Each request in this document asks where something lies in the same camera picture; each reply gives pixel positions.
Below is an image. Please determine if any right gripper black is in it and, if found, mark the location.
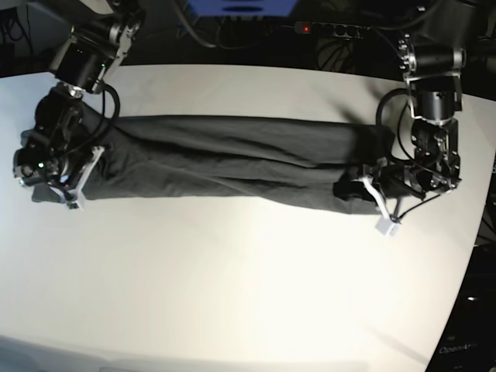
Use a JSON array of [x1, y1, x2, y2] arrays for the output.
[[13, 147, 91, 187]]

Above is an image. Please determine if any grey T-shirt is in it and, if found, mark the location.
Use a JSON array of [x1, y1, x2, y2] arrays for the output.
[[32, 105, 384, 215]]

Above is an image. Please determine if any black power strip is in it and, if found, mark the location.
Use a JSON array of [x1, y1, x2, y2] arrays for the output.
[[293, 21, 370, 40]]

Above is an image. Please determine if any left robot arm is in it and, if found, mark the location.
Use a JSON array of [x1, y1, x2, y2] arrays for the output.
[[333, 1, 495, 202]]

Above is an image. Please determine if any blue plastic bin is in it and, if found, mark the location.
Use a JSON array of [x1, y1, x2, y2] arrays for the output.
[[188, 0, 298, 17]]

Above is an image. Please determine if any black box with lettering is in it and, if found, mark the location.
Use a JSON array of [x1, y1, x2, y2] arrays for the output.
[[426, 243, 495, 371]]

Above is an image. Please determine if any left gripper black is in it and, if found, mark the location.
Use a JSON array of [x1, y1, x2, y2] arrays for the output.
[[332, 158, 461, 202]]

